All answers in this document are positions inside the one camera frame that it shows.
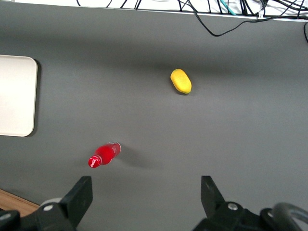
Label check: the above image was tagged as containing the teal cable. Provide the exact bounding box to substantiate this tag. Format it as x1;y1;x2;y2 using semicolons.
216;0;240;16

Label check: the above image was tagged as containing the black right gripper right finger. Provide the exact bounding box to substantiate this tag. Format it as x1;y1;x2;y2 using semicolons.
200;175;226;220

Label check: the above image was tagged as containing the small red soda bottle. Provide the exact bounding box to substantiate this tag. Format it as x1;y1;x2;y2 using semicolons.
88;141;122;169

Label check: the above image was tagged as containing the wooden drawer cabinet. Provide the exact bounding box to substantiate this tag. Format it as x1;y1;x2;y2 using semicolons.
0;188;40;218

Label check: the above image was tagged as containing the black looped table-edge cable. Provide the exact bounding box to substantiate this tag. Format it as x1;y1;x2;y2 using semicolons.
179;0;308;38

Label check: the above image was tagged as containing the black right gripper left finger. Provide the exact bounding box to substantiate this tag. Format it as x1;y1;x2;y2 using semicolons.
60;176;94;227

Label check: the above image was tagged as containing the yellow lemon toy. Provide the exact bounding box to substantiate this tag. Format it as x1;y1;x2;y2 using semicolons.
170;68;193;95

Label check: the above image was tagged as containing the grey gripper hose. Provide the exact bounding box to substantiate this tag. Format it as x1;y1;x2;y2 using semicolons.
271;203;308;228

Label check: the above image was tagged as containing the beige rectangular tray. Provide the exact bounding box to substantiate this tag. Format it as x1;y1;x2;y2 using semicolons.
0;54;39;138

